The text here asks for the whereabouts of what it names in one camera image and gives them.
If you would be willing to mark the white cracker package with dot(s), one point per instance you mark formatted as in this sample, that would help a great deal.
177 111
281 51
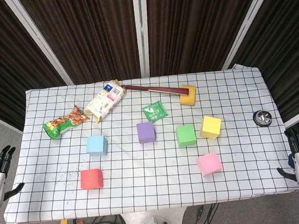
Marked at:
103 101

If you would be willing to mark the yellow foam cube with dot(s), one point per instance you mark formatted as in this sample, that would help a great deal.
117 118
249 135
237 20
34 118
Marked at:
210 126

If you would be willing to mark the green tea sachet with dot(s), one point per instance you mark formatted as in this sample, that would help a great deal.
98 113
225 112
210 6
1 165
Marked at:
154 112

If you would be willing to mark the purple foam cube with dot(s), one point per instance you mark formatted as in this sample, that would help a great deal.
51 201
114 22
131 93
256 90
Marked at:
146 132

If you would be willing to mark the red foam cube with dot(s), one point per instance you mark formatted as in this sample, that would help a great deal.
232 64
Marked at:
91 179

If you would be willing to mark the dark brown partition panel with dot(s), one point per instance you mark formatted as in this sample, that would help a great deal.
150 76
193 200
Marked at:
0 52
91 30
290 37
196 20

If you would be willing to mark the pink foam cube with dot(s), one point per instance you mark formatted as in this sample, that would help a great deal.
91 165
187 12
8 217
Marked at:
209 164

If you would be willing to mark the dark blue cloth clip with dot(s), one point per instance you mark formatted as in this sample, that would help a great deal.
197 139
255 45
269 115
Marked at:
291 160

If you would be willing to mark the yellow sponge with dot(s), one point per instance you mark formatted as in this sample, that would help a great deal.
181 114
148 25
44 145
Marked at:
189 96

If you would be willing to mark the light blue foam cube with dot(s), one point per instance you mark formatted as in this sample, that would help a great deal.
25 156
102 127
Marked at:
96 146

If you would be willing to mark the white black checkered tablecloth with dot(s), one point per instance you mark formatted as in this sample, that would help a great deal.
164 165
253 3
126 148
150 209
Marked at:
150 175

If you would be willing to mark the green foam cube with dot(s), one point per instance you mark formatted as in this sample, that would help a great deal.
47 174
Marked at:
185 135

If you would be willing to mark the black silver call bell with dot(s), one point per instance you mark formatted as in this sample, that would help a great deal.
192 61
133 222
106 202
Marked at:
262 118

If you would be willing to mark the green orange snack bag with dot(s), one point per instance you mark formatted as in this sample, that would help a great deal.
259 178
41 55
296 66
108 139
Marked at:
60 124

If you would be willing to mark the dark red folded fan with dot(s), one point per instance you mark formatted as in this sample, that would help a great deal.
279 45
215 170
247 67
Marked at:
158 88

